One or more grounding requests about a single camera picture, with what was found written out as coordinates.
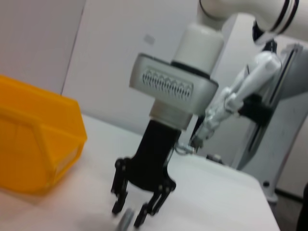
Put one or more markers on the small grey wall label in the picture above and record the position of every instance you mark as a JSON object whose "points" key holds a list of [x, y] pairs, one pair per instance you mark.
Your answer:
{"points": [[149, 39]]}

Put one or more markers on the grey glitter pen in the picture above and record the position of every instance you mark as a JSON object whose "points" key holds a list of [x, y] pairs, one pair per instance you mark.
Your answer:
{"points": [[127, 220]]}

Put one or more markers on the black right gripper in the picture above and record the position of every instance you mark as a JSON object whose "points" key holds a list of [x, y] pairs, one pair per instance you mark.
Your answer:
{"points": [[154, 163]]}

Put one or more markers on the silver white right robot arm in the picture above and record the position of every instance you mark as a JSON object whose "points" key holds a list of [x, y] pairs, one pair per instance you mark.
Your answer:
{"points": [[199, 43]]}

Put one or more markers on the yellow plastic bin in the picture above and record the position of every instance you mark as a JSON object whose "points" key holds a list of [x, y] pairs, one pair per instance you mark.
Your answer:
{"points": [[36, 134]]}

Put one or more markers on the grey robot torso column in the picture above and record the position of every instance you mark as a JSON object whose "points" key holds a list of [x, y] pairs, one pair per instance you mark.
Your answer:
{"points": [[284, 134]]}

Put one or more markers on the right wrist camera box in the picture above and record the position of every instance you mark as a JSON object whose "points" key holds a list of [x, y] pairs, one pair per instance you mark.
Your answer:
{"points": [[168, 84]]}

